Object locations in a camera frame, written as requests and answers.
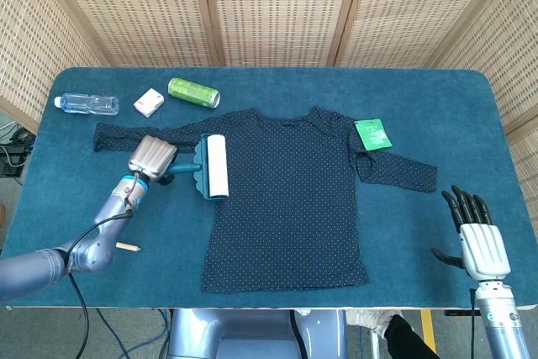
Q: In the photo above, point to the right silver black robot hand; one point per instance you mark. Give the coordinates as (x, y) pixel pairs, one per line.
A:
(483, 254)

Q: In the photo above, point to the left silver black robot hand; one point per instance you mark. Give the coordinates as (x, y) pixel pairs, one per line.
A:
(152, 156)

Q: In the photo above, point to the teal lint roller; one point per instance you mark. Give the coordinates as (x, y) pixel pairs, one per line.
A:
(216, 165)

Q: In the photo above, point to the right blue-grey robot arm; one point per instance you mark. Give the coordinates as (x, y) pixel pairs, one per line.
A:
(502, 325)

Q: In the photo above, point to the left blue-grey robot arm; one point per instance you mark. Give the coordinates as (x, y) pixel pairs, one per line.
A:
(29, 270)

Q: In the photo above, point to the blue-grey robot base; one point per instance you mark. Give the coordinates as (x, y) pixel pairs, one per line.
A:
(252, 334)

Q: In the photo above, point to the dark dotted long-sleeve shirt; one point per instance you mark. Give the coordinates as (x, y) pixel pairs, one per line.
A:
(281, 207)

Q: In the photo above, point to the small white box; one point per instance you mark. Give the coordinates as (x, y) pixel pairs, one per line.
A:
(148, 102)

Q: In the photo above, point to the small black bar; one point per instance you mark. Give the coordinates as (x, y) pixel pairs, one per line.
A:
(456, 313)

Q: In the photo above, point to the green drink can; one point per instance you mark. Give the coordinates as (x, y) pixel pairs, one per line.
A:
(191, 91)

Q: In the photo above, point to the clear plastic water bottle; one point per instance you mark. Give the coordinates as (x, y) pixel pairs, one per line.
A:
(88, 104)

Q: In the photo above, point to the cream wrapped sausage stick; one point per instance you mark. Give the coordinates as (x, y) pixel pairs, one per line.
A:
(128, 246)

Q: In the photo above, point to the black floor equipment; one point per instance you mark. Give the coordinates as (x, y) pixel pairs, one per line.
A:
(12, 157)

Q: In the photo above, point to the green sachet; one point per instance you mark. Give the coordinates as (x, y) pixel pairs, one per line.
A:
(373, 134)

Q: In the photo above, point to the blue table cover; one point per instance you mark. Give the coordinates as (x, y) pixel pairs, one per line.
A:
(420, 94)

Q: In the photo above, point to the woven wooden folding screen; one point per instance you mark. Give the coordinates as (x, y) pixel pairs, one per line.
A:
(277, 10)

